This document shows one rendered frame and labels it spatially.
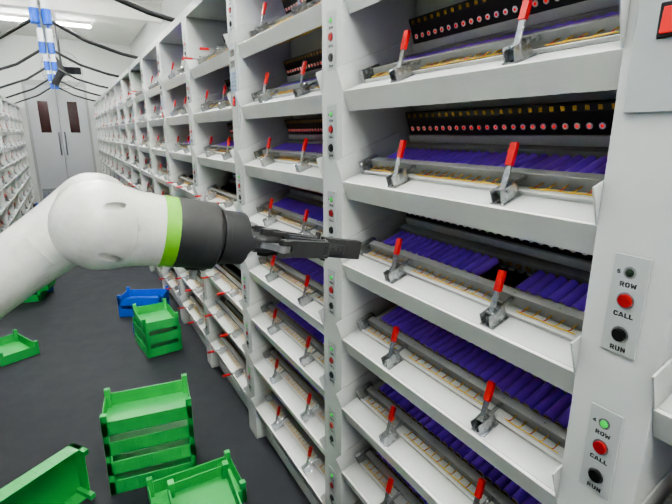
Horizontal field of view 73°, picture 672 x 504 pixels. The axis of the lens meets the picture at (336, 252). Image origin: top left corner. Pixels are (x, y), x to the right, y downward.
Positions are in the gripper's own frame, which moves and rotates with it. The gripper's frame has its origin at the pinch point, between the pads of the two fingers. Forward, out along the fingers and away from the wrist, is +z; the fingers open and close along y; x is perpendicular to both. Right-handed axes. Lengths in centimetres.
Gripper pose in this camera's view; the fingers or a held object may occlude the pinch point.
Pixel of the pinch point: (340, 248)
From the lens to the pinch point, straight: 73.7
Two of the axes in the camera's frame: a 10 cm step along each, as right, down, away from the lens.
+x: 1.8, -9.7, -1.5
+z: 8.5, 0.8, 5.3
